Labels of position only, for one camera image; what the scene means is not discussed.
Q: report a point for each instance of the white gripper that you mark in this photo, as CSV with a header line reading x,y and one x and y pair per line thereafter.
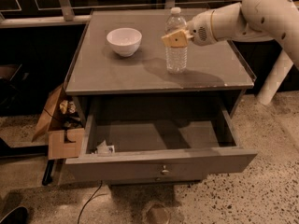
x,y
200,28

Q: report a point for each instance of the clear plastic water bottle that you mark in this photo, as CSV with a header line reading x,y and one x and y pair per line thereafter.
x,y
176,58

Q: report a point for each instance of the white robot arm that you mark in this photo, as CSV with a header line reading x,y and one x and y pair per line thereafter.
x,y
248,20

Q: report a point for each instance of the open grey top drawer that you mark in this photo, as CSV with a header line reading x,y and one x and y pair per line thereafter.
x,y
194,137

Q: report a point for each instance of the brass drawer knob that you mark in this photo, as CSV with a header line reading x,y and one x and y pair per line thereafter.
x,y
164,170

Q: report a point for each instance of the white ceramic bowl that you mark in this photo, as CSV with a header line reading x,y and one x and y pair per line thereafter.
x,y
124,41

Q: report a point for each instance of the grey wooden nightstand cabinet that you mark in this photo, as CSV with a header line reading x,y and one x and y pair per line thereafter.
x,y
213,71

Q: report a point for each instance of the metal window railing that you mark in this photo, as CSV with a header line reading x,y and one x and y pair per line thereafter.
x,y
109,3

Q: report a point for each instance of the crumpled white paper scrap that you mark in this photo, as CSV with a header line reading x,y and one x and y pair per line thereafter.
x,y
103,148

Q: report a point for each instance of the brown cardboard box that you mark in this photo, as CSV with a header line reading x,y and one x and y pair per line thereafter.
x,y
63,142

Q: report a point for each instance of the black bar on floor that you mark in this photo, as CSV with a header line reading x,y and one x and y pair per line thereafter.
x,y
47,174

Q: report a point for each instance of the black shoe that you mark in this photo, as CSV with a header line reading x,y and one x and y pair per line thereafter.
x,y
18,215

